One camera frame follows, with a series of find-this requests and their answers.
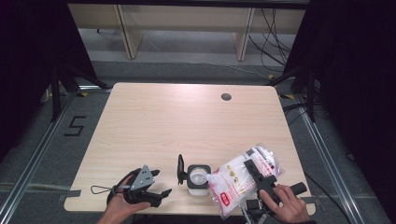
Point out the aluminium floor rail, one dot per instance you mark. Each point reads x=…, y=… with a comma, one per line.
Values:
x=34, y=152
x=330, y=168

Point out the person's right hand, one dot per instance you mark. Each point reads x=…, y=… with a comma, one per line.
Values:
x=289, y=208

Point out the grey tape strip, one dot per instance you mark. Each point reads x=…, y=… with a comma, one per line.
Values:
x=70, y=195
x=310, y=200

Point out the dark curtain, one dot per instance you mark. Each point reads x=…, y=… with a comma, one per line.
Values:
x=31, y=62
x=358, y=77

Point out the glass jar with black lid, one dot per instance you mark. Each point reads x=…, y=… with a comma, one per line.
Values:
x=198, y=177

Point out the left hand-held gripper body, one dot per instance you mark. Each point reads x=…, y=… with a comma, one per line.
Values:
x=141, y=182

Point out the person's left hand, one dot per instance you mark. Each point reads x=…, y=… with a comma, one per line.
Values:
x=118, y=207

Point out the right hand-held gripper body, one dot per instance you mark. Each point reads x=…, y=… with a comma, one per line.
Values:
x=268, y=182

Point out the plastic bag of white granules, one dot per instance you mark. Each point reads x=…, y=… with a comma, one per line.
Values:
x=233, y=183

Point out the black metal stand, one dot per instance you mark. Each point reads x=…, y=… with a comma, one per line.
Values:
x=62, y=81
x=306, y=84

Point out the light wooden shelf unit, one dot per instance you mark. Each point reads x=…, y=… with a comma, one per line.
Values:
x=186, y=18

